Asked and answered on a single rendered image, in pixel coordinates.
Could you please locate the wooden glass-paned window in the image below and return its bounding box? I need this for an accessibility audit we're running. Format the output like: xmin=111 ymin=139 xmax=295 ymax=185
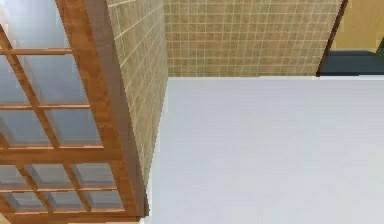
xmin=0 ymin=0 xmax=150 ymax=224

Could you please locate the brown wooden door frame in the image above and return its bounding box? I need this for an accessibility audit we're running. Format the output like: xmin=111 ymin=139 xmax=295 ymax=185
xmin=315 ymin=0 xmax=350 ymax=78

